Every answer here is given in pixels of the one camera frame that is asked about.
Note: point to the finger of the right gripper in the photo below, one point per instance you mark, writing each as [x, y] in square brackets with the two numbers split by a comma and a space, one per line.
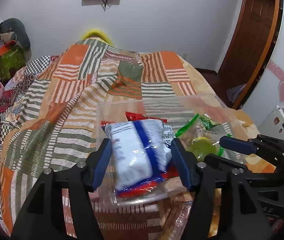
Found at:
[223, 164]
[237, 144]

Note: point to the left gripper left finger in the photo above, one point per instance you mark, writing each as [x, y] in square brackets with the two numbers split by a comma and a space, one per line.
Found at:
[41, 216]

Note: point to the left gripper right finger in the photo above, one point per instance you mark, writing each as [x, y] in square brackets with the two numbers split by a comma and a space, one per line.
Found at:
[241, 215]

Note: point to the green snack packet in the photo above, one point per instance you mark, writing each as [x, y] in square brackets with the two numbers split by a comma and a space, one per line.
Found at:
[208, 122]

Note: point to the blue white snack packet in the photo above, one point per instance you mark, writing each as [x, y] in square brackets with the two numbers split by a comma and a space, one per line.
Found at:
[142, 155]

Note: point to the red snack packet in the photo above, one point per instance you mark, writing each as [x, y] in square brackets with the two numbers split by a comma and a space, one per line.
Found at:
[137, 117]

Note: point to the green round plastic container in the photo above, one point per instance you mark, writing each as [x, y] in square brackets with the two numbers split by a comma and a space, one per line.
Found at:
[200, 147]

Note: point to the clear plastic storage bin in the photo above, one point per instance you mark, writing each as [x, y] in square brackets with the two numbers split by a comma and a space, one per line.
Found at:
[180, 112]

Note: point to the patchwork orange bed blanket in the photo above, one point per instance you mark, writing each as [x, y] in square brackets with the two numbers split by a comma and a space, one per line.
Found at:
[49, 116]

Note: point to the wooden door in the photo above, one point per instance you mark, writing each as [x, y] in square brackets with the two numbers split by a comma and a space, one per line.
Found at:
[248, 49]

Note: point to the pile of clothes and boxes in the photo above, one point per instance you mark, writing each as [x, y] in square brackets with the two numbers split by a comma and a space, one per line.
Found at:
[15, 47]

